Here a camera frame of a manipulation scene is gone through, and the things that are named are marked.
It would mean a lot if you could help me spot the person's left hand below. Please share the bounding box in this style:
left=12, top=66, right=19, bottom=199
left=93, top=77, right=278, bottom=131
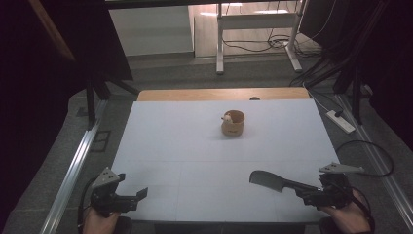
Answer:
left=82, top=208, right=122, bottom=234

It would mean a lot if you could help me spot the round wooden cup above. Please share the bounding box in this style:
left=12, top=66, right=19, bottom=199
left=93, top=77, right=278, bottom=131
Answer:
left=221, top=109, right=245, bottom=137

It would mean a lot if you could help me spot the wooden table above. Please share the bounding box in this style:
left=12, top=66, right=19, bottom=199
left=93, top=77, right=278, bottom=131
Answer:
left=136, top=87, right=311, bottom=102

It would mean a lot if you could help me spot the person's right hand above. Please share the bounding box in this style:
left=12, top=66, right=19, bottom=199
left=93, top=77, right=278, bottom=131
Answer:
left=319, top=189, right=374, bottom=234

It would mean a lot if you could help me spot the white board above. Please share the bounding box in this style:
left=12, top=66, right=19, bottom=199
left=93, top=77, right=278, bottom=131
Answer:
left=108, top=98, right=345, bottom=225

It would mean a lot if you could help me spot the tangle of black floor cables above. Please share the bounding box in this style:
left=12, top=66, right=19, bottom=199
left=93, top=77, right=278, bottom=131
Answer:
left=222, top=32, right=322, bottom=59

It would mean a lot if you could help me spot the aluminium floor rail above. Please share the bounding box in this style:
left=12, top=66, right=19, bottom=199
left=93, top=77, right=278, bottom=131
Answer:
left=39, top=98, right=109, bottom=234
left=335, top=93, right=413, bottom=228

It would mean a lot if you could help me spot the white power strip cable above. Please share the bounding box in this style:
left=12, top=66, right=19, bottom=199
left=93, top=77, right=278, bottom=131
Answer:
left=302, top=82, right=333, bottom=113

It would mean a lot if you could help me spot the dark grey handled comb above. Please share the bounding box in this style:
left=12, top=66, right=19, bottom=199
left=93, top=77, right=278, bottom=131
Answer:
left=248, top=170, right=321, bottom=194

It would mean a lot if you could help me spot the dark floor socket cover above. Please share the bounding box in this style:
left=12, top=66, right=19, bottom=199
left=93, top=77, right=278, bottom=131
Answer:
left=90, top=130, right=112, bottom=153

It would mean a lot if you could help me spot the black tripod stand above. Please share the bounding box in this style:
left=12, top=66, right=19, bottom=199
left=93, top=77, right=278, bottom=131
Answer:
left=288, top=0, right=391, bottom=126
left=85, top=72, right=141, bottom=131

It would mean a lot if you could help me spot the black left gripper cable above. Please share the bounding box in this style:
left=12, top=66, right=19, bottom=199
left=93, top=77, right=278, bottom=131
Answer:
left=76, top=176, right=98, bottom=230

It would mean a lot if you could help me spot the black looped floor cable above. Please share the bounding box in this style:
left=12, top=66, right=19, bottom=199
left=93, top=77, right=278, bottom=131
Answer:
left=335, top=139, right=395, bottom=178

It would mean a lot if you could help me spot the white power strip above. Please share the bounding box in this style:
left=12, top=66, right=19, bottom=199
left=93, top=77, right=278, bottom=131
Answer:
left=325, top=109, right=357, bottom=135

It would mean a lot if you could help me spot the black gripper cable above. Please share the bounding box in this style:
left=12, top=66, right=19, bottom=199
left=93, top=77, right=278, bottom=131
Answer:
left=76, top=176, right=98, bottom=230
left=349, top=185, right=376, bottom=228

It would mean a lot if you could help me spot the white metal stand frame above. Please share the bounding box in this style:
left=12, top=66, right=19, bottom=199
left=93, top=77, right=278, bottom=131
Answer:
left=215, top=0, right=308, bottom=76

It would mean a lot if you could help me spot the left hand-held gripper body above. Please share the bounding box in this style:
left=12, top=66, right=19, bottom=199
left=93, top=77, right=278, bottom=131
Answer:
left=90, top=167, right=131, bottom=218

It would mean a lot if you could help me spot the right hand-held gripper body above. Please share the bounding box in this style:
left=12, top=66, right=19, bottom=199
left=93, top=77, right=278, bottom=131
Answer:
left=318, top=162, right=366, bottom=210

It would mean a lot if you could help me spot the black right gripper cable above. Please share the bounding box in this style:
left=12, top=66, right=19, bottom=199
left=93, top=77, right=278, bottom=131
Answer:
left=349, top=185, right=376, bottom=228

